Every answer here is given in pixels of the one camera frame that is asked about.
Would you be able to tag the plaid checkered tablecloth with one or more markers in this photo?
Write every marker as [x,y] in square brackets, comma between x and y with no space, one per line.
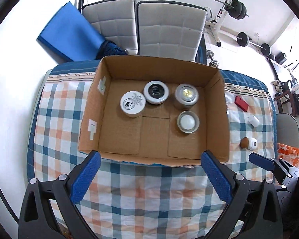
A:
[134,201]

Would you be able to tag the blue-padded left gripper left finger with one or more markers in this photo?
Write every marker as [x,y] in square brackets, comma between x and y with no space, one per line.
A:
[37,219]

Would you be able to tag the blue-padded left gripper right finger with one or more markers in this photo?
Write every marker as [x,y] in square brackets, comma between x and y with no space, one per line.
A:
[252,202]

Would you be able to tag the orange white patterned cloth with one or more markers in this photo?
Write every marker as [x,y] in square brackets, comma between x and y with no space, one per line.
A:
[288,153]

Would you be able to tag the red rectangular box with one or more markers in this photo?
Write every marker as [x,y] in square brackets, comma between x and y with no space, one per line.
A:
[241,103]

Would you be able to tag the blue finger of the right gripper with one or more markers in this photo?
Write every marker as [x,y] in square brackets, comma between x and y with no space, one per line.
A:
[280,168]

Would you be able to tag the grey quilted cushion right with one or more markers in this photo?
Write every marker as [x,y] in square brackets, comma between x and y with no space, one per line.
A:
[170,29]

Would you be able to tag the black speaker box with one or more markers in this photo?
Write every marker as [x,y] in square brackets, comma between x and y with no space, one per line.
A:
[281,58]

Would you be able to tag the open cardboard box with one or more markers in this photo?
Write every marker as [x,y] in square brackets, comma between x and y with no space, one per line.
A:
[154,137]

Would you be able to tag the dark wooden chair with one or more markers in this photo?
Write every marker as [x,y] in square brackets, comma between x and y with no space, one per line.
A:
[288,100]

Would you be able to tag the grey padded chair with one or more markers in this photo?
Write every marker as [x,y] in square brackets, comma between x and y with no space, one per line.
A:
[287,130]

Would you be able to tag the black blue weight bench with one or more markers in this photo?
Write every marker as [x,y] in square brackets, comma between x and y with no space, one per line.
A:
[201,55]

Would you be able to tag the white round cream jar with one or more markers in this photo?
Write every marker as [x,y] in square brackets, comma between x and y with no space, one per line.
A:
[133,103]

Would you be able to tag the white cylindrical cap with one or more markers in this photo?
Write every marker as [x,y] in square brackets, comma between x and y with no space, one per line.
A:
[253,120]

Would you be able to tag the chrome dumbbell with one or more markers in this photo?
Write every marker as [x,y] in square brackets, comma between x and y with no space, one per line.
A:
[213,62]

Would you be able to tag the floor barbell with black plates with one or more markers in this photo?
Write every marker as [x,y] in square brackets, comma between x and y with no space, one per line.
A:
[244,40]

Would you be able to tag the blue yoga mat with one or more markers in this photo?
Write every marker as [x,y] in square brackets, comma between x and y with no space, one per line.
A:
[71,36]

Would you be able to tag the silver tin with gold centre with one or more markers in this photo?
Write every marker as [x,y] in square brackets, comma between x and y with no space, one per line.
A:
[185,96]

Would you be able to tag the brown walnut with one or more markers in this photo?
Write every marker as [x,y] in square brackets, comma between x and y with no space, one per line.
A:
[244,143]

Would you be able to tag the white weight rack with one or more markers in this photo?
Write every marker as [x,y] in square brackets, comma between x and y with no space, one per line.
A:
[215,20]

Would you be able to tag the white oval floss case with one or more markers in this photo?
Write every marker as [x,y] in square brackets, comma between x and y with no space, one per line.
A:
[252,144]

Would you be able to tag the grey quilted cushion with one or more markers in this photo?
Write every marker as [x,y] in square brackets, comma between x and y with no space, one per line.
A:
[170,29]
[116,20]

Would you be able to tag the grey quilted cushion left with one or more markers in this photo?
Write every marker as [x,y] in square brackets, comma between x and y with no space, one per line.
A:
[116,20]

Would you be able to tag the white tin with black lid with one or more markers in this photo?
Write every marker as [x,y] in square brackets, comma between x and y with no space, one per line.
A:
[156,92]

